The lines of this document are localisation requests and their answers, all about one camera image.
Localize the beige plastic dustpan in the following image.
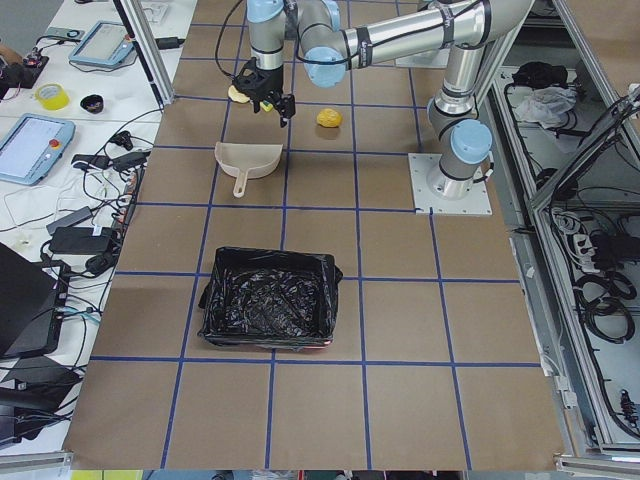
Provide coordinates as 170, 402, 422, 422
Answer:
214, 142, 283, 198

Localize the pink bin with black bag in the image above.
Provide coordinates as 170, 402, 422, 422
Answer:
198, 246, 343, 350

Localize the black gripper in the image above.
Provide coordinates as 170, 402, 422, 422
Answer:
232, 57, 295, 126

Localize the black corrugated cable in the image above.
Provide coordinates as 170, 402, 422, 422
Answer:
214, 0, 251, 79

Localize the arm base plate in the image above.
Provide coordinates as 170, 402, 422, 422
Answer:
408, 153, 493, 217

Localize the yellow potato-like lump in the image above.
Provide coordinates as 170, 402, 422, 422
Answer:
316, 108, 343, 128

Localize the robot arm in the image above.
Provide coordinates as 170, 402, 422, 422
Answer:
231, 1, 532, 200

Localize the pale curved melon rind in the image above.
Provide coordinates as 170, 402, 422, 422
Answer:
228, 85, 250, 104

